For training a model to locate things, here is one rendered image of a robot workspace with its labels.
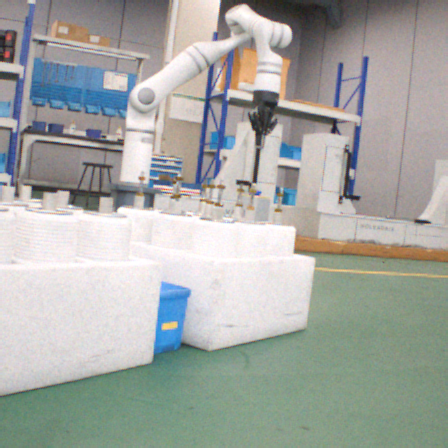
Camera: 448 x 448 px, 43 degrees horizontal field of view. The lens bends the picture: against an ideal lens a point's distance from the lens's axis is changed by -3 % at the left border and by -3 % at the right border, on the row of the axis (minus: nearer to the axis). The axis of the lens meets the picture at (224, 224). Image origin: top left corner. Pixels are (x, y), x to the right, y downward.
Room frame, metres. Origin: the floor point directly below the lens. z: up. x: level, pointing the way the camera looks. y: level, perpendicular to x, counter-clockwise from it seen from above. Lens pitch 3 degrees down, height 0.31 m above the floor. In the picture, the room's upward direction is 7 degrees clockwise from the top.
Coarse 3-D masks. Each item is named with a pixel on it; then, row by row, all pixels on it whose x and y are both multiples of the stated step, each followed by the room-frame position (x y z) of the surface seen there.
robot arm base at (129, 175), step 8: (128, 136) 1.85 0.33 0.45; (136, 136) 1.84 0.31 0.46; (144, 136) 1.85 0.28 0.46; (152, 136) 1.88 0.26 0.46; (128, 144) 1.85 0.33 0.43; (136, 144) 1.84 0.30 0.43; (144, 144) 1.85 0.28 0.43; (152, 144) 1.88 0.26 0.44; (128, 152) 1.85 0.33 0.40; (136, 152) 1.84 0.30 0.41; (144, 152) 1.85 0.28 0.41; (128, 160) 1.85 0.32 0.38; (136, 160) 1.84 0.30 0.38; (144, 160) 1.85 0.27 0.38; (128, 168) 1.85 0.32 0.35; (136, 168) 1.84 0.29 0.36; (144, 168) 1.86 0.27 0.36; (120, 176) 1.87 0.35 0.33; (128, 176) 1.84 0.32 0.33; (136, 176) 1.84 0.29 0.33; (144, 176) 1.86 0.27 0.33; (120, 184) 1.86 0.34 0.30; (128, 184) 1.84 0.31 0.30; (136, 184) 1.85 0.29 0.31; (144, 184) 1.86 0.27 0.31
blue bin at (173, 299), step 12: (168, 288) 1.16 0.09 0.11; (180, 288) 1.14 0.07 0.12; (168, 300) 1.07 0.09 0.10; (180, 300) 1.10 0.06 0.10; (168, 312) 1.08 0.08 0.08; (180, 312) 1.11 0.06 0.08; (156, 324) 1.06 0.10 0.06; (168, 324) 1.08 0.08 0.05; (180, 324) 1.11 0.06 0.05; (156, 336) 1.06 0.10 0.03; (168, 336) 1.09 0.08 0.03; (180, 336) 1.12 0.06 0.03; (156, 348) 1.06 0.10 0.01; (168, 348) 1.09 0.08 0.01
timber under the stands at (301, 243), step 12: (300, 240) 3.75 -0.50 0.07; (312, 240) 3.79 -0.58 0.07; (324, 240) 3.86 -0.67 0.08; (324, 252) 3.83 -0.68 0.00; (336, 252) 3.87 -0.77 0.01; (348, 252) 3.91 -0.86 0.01; (360, 252) 3.95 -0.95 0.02; (372, 252) 3.99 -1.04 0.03; (384, 252) 4.03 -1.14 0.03; (396, 252) 4.08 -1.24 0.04; (408, 252) 4.12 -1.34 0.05; (420, 252) 4.17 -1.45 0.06; (432, 252) 4.22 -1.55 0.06; (444, 252) 4.27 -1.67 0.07
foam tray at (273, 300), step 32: (160, 256) 1.21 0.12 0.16; (192, 256) 1.16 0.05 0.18; (192, 288) 1.16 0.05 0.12; (224, 288) 1.14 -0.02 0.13; (256, 288) 1.23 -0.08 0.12; (288, 288) 1.34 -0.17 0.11; (192, 320) 1.15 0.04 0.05; (224, 320) 1.15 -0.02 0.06; (256, 320) 1.25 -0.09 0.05; (288, 320) 1.36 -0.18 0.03
